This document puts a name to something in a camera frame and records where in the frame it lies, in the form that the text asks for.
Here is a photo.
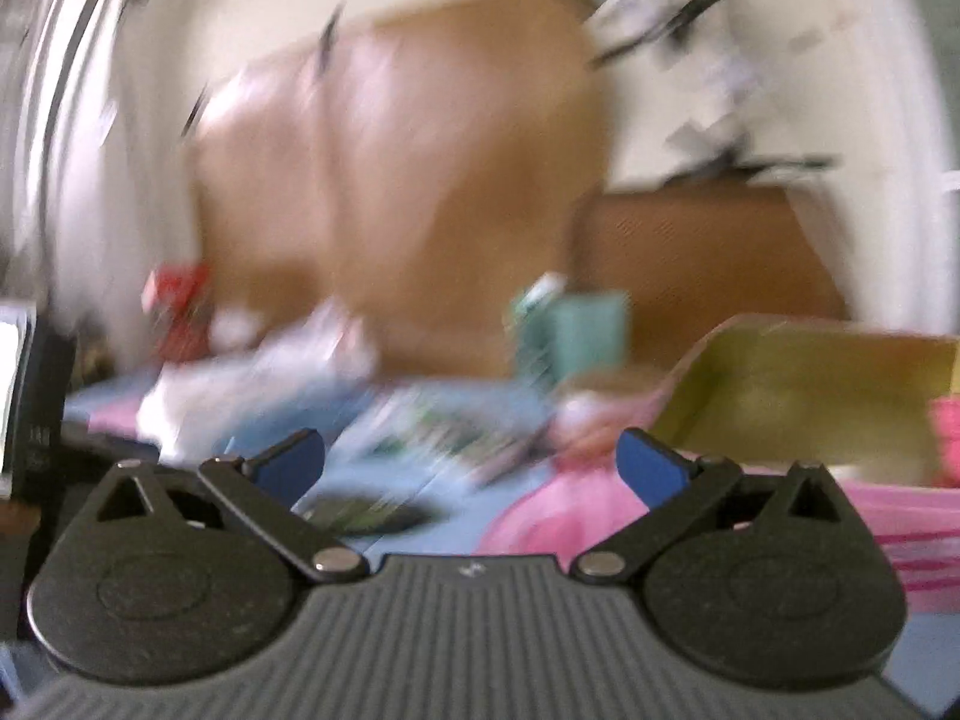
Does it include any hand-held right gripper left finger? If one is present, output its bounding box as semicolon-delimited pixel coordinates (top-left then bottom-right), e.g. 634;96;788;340
96;427;370;583

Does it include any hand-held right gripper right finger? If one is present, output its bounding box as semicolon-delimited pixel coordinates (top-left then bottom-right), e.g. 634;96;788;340
571;427;842;581

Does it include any white printed cloth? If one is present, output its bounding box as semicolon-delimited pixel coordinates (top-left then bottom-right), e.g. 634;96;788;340
330;382;537;485

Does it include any pink cardboard box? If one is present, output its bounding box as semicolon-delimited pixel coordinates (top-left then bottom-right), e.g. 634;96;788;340
651;313;960;595

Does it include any dark flat item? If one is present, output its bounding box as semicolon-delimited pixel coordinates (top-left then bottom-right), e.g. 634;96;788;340
298;493;445;537

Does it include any teal box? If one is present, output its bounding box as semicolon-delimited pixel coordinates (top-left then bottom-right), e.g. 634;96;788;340
511;274;632;387

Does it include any blue pink printed bedsheet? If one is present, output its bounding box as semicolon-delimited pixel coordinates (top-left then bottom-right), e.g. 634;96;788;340
60;364;960;695

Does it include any red object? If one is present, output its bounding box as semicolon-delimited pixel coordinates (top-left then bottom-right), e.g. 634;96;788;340
144;261;217;362

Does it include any wooden nightstand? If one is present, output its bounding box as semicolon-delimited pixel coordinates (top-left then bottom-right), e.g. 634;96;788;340
574;184;852;368

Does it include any black device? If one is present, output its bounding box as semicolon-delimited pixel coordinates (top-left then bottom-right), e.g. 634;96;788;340
13;306;77;505

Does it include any pink fluffy item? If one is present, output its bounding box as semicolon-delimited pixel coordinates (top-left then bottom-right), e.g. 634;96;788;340
928;396;960;485

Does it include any white curtain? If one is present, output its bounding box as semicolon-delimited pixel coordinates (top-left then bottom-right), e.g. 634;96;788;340
0;0;155;301

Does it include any white door frame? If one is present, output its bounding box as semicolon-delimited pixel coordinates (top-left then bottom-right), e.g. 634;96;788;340
840;0;960;338

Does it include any black wall rack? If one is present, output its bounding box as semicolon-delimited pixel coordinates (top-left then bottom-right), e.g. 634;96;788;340
547;0;837;185

